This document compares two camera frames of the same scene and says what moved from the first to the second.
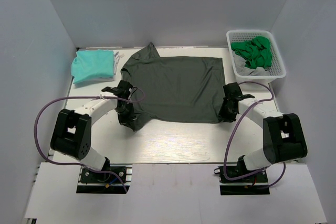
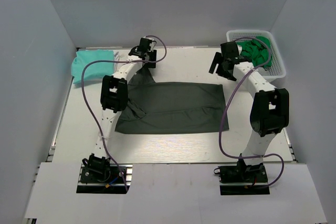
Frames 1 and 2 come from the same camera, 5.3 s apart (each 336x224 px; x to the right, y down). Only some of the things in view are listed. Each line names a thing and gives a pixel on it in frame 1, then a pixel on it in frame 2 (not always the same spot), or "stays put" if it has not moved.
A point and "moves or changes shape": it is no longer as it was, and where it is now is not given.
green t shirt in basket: [256, 52] stays put
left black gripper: [129, 118] -> [153, 55]
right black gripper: [223, 115] -> [218, 59]
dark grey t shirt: [169, 89] moves or changes shape
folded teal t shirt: [91, 65] stays put
